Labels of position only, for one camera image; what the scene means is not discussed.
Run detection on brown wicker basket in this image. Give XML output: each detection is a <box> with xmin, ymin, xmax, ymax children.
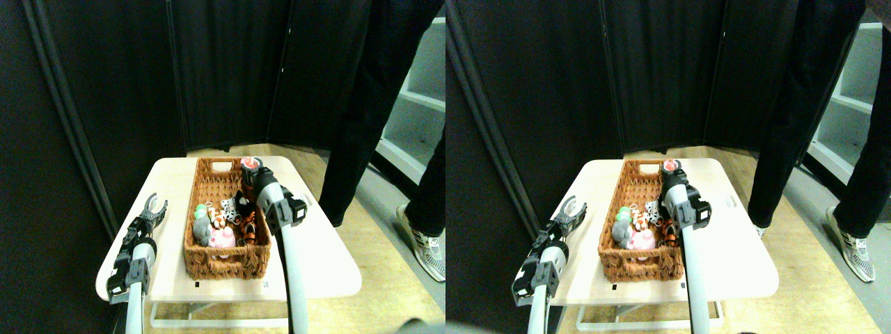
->
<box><xmin>183</xmin><ymin>159</ymin><xmax>273</xmax><ymax>281</ymax></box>
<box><xmin>597</xmin><ymin>161</ymin><xmax>687</xmax><ymax>283</ymax></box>

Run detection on pink toy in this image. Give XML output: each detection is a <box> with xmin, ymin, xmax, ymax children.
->
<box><xmin>630</xmin><ymin>230</ymin><xmax>658</xmax><ymax>264</ymax></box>
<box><xmin>209</xmin><ymin>228</ymin><xmax>238</xmax><ymax>260</ymax></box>

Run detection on white shelf unit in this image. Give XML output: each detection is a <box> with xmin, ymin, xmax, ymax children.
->
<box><xmin>374</xmin><ymin>19</ymin><xmax>446</xmax><ymax>185</ymax></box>
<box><xmin>807</xmin><ymin>24</ymin><xmax>891</xmax><ymax>185</ymax></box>

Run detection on person's legs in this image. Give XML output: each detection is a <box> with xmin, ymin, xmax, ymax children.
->
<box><xmin>746</xmin><ymin>0</ymin><xmax>891</xmax><ymax>283</ymax></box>
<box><xmin>317</xmin><ymin>0</ymin><xmax>446</xmax><ymax>283</ymax></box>

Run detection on grey curtain pole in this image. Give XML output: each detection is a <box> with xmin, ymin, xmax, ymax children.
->
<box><xmin>445</xmin><ymin>0</ymin><xmax>545</xmax><ymax>241</ymax></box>
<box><xmin>23</xmin><ymin>0</ymin><xmax>120</xmax><ymax>241</ymax></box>

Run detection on grey toy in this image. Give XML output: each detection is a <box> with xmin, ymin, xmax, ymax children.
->
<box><xmin>193</xmin><ymin>216</ymin><xmax>214</xmax><ymax>247</ymax></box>
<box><xmin>613</xmin><ymin>218</ymin><xmax>635</xmax><ymax>250</ymax></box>

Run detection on low white table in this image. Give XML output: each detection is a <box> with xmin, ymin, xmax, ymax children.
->
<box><xmin>514</xmin><ymin>159</ymin><xmax>779</xmax><ymax>332</ymax></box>
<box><xmin>96</xmin><ymin>157</ymin><xmax>362</xmax><ymax>329</ymax></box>

